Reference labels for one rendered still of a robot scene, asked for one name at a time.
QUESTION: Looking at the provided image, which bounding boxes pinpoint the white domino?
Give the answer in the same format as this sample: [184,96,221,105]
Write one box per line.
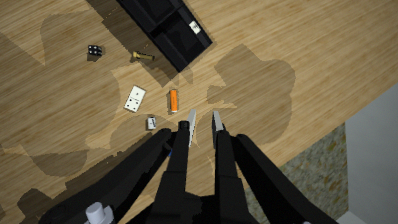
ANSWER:
[125,86,146,112]

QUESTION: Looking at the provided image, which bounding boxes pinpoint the black rack of bins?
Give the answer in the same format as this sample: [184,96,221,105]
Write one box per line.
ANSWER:
[116,0,213,72]

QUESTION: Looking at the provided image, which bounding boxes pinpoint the black die with white pips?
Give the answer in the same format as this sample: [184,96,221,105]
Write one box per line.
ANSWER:
[88,45,102,56]

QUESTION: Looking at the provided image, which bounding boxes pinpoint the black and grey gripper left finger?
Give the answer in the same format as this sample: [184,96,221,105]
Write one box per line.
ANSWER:
[38,109,196,224]

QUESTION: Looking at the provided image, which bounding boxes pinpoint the orange aa battery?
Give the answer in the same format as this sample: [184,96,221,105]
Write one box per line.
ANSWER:
[170,90,177,112]

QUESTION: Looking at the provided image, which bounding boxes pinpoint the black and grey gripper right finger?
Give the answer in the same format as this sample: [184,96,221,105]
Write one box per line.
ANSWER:
[211,111,339,224]

